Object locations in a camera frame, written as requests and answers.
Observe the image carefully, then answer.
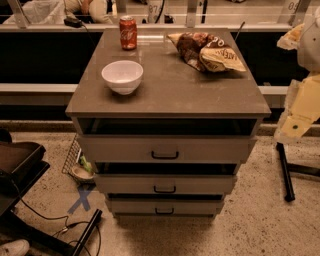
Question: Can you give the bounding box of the grey drawer cabinet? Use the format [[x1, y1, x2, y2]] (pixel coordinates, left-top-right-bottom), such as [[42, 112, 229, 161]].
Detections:
[[65, 27, 272, 219]]

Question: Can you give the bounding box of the white ceramic bowl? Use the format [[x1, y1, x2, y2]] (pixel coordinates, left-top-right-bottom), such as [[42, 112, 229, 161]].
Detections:
[[101, 60, 144, 95]]

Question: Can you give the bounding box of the grey drawer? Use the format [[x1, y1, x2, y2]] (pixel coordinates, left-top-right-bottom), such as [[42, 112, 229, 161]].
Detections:
[[78, 135, 256, 163], [106, 199, 224, 215], [94, 174, 236, 195]]

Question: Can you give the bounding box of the wire basket on floor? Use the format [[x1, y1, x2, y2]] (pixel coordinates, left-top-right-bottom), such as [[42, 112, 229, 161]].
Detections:
[[62, 137, 81, 174]]

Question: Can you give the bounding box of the brown chip bag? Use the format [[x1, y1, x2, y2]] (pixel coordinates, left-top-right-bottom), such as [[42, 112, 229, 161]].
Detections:
[[167, 32, 246, 73]]

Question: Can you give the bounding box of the top grey drawer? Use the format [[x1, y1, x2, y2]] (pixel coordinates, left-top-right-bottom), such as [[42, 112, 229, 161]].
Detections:
[[78, 135, 256, 163]]

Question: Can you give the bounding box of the red cola can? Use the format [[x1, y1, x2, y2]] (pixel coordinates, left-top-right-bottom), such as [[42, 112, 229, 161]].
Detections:
[[119, 15, 137, 50]]

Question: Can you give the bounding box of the black cart with tray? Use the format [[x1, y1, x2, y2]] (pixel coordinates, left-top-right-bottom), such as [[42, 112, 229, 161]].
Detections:
[[0, 129, 102, 256]]

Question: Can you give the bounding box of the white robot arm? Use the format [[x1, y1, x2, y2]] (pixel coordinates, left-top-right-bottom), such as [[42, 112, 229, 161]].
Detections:
[[274, 7, 320, 143]]

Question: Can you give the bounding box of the bottom grey drawer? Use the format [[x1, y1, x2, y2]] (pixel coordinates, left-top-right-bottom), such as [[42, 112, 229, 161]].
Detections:
[[106, 199, 224, 215]]

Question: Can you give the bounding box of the blue tape cross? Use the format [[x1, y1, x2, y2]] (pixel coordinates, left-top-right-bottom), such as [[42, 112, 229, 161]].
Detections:
[[68, 184, 95, 214]]

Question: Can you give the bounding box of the black power adapter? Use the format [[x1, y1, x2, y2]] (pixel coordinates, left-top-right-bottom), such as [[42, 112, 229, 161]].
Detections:
[[64, 17, 82, 28]]

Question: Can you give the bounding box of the white shoe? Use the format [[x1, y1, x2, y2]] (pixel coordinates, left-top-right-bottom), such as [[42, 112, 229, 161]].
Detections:
[[0, 239, 30, 256]]

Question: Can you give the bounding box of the middle grey drawer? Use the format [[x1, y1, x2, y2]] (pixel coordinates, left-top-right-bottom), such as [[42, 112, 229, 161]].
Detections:
[[94, 174, 236, 195]]

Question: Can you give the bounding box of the white plastic bag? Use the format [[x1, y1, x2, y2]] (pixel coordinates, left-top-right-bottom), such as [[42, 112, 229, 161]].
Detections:
[[4, 0, 66, 25]]

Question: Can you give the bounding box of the black stand leg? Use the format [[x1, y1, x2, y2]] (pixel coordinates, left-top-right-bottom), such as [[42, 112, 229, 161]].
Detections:
[[275, 142, 320, 203]]

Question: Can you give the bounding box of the black floor cable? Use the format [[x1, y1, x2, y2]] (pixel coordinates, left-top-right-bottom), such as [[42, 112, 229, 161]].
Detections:
[[9, 179, 102, 256]]

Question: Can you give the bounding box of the small bowl on floor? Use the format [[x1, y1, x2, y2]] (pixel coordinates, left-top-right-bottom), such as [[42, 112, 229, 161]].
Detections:
[[71, 165, 94, 183]]

